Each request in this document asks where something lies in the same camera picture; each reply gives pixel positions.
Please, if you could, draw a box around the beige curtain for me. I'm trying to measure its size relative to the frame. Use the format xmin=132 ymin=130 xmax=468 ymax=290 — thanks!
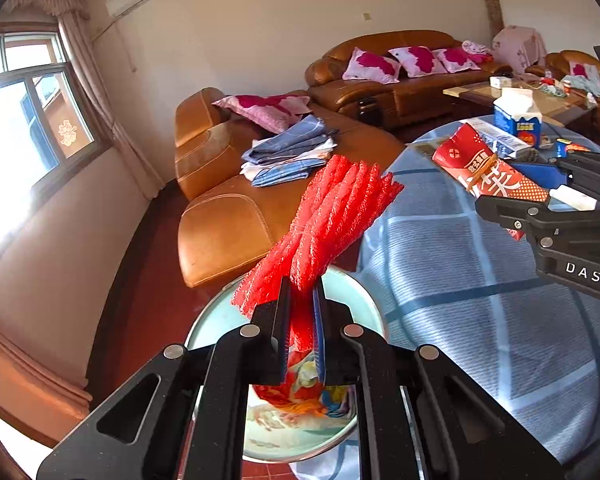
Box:
xmin=55 ymin=10 xmax=163 ymax=201
xmin=0 ymin=305 xmax=93 ymax=416

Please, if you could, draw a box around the blue white milk carton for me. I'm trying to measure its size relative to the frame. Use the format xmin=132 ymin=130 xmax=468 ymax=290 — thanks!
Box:
xmin=493 ymin=87 xmax=543 ymax=148

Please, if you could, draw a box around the light blue cartoon enamel basin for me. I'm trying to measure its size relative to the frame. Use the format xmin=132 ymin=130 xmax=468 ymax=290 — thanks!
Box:
xmin=185 ymin=266 xmax=387 ymax=463

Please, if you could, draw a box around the pink crumpled cloth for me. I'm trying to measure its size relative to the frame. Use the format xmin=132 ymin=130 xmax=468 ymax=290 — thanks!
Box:
xmin=462 ymin=40 xmax=493 ymax=63

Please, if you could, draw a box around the red paper window decal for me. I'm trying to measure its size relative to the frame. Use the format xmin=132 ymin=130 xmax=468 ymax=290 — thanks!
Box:
xmin=57 ymin=120 xmax=81 ymax=147

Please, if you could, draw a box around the pink floral armchair pillow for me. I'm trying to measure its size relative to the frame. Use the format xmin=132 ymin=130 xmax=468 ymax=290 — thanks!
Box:
xmin=569 ymin=61 xmax=600 ymax=91

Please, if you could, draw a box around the beige ruffled curtain valance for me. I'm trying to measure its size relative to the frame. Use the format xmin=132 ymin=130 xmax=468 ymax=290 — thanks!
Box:
xmin=2 ymin=0 xmax=88 ymax=18

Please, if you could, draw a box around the sliding glass window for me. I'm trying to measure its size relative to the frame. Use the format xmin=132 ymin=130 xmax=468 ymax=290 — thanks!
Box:
xmin=0 ymin=32 xmax=106 ymax=281

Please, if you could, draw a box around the red foam fruit net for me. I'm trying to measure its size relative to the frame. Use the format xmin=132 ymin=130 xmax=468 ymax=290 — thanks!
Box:
xmin=230 ymin=154 xmax=405 ymax=353

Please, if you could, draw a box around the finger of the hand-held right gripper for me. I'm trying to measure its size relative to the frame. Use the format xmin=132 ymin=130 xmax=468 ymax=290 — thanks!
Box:
xmin=475 ymin=195 xmax=600 ymax=248
xmin=512 ymin=150 xmax=600 ymax=201

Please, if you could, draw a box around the pink floral cover cloth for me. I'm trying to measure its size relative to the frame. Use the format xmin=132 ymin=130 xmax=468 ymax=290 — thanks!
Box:
xmin=492 ymin=25 xmax=548 ymax=73

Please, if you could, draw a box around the white paper piece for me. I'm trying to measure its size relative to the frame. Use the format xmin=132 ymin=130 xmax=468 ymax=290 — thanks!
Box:
xmin=549 ymin=185 xmax=598 ymax=211

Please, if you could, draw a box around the brown leather chaise sofa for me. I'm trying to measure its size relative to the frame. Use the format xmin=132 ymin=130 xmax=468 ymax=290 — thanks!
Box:
xmin=174 ymin=87 xmax=406 ymax=291

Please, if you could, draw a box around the wooden coffee table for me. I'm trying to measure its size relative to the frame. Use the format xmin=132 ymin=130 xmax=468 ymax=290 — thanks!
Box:
xmin=442 ymin=77 xmax=596 ymax=128

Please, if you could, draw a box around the light blue crumpled cloth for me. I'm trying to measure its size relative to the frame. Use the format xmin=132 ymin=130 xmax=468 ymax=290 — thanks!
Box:
xmin=562 ymin=75 xmax=600 ymax=100

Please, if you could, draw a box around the white air conditioner pipe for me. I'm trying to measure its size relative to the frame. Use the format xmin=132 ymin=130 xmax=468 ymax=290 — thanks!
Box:
xmin=91 ymin=15 xmax=137 ymax=76

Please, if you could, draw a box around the brown leather three-seat sofa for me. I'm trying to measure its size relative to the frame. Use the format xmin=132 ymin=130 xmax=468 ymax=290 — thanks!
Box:
xmin=305 ymin=30 xmax=513 ymax=131

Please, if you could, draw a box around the red white snack bag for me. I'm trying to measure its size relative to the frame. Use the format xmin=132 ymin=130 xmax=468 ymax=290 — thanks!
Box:
xmin=432 ymin=122 xmax=551 ymax=241

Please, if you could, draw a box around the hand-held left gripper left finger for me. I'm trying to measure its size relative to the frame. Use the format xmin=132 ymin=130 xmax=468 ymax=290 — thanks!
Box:
xmin=36 ymin=277 xmax=293 ymax=480

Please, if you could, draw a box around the blue folded bedsheet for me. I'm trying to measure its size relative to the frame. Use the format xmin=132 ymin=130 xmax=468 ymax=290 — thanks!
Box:
xmin=241 ymin=115 xmax=338 ymax=166

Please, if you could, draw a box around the rolled bamboo mat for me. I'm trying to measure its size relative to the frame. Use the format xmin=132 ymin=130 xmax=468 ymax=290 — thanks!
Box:
xmin=485 ymin=0 xmax=503 ymax=43

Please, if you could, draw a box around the blue checked tablecloth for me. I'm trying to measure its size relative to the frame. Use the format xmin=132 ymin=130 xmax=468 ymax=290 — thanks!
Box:
xmin=287 ymin=115 xmax=600 ymax=480

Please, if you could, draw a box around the pink red floral pillow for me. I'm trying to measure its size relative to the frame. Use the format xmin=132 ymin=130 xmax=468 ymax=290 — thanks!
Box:
xmin=341 ymin=47 xmax=401 ymax=85
xmin=212 ymin=92 xmax=313 ymax=133
xmin=387 ymin=46 xmax=448 ymax=78
xmin=432 ymin=48 xmax=481 ymax=73

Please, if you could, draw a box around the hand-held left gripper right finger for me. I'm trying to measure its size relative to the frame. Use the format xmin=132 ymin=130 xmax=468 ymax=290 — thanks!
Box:
xmin=312 ymin=280 xmax=566 ymax=480

